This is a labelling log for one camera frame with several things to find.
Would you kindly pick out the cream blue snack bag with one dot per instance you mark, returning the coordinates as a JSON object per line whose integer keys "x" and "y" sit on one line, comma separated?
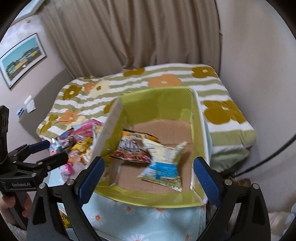
{"x": 163, "y": 168}

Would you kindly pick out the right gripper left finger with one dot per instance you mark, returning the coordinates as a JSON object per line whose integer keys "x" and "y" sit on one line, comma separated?
{"x": 45, "y": 222}

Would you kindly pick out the framed houses picture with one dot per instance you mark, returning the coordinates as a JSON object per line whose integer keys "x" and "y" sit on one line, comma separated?
{"x": 16, "y": 62}

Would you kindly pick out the pink white snack bag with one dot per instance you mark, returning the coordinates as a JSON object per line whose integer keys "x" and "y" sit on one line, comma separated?
{"x": 66, "y": 169}

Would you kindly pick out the red yellow snack bag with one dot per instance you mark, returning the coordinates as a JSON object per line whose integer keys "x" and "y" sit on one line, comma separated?
{"x": 131, "y": 147}

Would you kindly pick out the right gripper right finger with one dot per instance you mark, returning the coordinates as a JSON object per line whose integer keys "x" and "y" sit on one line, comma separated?
{"x": 241, "y": 212}

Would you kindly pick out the floral striped bed quilt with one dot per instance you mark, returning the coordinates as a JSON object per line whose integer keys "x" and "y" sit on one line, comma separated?
{"x": 86, "y": 98}

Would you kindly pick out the green cardboard snack box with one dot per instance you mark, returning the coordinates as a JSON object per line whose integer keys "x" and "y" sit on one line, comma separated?
{"x": 172, "y": 114}

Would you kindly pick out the light blue daisy tablecloth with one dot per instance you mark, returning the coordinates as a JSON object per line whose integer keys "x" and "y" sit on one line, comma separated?
{"x": 135, "y": 209}

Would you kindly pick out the person's left hand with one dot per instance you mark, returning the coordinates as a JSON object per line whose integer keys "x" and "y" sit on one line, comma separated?
{"x": 9, "y": 202}

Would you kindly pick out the pink striped snack bag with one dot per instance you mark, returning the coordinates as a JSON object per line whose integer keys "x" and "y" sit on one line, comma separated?
{"x": 86, "y": 128}

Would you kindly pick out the white wall switch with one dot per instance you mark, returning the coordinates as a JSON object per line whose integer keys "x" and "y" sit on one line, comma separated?
{"x": 30, "y": 104}

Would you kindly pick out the purple red cookie bag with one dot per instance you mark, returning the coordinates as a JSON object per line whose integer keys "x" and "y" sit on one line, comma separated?
{"x": 68, "y": 139}

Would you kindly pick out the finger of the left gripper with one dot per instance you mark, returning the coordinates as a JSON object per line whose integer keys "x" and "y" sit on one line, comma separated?
{"x": 52, "y": 162}
{"x": 40, "y": 146}

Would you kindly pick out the beige curtain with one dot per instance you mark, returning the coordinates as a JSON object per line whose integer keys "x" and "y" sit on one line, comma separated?
{"x": 101, "y": 38}

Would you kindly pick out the blue wall sticker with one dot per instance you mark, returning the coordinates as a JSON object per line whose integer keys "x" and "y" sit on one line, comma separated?
{"x": 20, "y": 112}

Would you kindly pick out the yellow gold snack bag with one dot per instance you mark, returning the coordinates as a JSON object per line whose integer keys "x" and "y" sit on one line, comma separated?
{"x": 83, "y": 144}

